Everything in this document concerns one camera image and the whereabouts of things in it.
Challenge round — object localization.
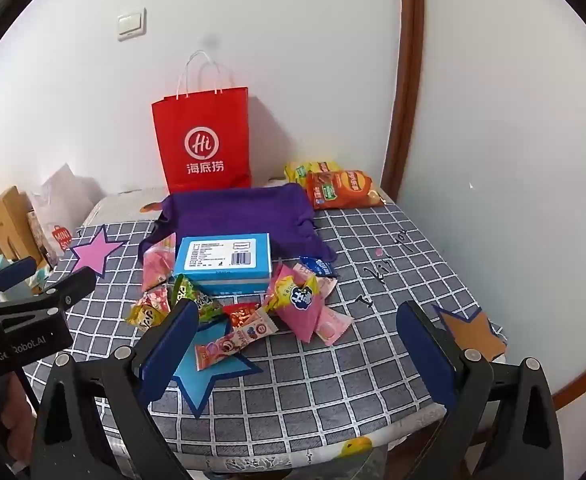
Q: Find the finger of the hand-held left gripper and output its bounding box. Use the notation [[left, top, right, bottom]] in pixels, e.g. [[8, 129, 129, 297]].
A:
[[0, 257, 37, 302], [0, 266, 97, 317]]

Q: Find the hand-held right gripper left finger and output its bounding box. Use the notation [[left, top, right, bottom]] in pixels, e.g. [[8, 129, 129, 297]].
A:
[[30, 299, 201, 480]]

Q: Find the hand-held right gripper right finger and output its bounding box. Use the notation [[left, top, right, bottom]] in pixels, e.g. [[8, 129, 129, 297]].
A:
[[395, 300, 566, 480]]

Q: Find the yellow snack packet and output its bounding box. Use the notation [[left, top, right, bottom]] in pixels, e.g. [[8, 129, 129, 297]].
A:
[[125, 287, 171, 331]]

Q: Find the strawberry print snack packet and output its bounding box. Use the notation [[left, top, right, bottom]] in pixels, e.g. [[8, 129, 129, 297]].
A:
[[194, 308, 280, 372]]

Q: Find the red snack packet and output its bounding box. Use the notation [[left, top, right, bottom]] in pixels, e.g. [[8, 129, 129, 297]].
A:
[[221, 301, 266, 331]]

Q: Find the pink peach snack packet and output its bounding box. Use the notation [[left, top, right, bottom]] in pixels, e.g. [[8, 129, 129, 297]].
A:
[[313, 305, 351, 347]]

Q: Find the pale pink snack packet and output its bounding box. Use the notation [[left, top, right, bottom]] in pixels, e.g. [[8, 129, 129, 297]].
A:
[[309, 274, 339, 306]]

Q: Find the pink triangular snack packet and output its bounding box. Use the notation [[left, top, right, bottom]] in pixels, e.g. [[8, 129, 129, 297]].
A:
[[263, 263, 326, 343]]

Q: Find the purple cloth bag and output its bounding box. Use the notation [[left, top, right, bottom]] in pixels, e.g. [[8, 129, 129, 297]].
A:
[[139, 183, 337, 263]]

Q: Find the person's left hand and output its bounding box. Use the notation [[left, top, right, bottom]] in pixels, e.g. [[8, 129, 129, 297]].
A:
[[0, 374, 38, 458]]

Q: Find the pink star sticker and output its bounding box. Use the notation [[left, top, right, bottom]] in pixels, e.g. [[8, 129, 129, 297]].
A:
[[68, 225, 126, 281]]

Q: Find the blue star sticker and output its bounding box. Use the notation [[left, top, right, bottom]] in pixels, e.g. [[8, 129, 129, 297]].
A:
[[173, 317, 264, 418]]

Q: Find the wooden furniture piece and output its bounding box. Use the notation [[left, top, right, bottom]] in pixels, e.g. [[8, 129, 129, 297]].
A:
[[0, 186, 38, 266]]

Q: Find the brown star sticker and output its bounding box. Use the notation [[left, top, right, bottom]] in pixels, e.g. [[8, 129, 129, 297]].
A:
[[432, 304, 508, 361]]

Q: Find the green snack packet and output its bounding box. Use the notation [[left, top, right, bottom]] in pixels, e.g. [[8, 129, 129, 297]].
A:
[[170, 275, 224, 323]]

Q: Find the blue cardboard box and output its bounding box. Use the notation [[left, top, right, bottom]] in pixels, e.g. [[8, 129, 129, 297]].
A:
[[173, 233, 274, 296]]

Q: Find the white plastic bag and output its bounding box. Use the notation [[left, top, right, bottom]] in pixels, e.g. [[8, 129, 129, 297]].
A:
[[27, 162, 106, 266]]

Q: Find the grey checkered tablecloth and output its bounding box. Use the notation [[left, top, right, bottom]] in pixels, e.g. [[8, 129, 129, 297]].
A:
[[23, 200, 506, 461]]

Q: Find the blue snack packet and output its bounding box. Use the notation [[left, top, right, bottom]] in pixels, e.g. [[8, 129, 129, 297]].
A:
[[293, 256, 337, 281]]

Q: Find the orange chips bag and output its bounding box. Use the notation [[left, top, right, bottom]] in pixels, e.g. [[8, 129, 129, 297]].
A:
[[305, 170, 385, 210]]

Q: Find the red paper bag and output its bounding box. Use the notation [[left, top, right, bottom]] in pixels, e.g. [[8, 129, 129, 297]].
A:
[[151, 50, 252, 195]]

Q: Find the yellow chips bag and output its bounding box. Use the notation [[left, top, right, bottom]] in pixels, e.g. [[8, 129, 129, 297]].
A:
[[284, 160, 344, 186]]

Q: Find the white light switch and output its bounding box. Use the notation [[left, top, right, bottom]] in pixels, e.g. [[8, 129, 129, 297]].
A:
[[118, 8, 148, 42]]

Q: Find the wooden door frame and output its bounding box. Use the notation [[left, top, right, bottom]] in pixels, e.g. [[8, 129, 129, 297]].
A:
[[380, 0, 586, 411]]

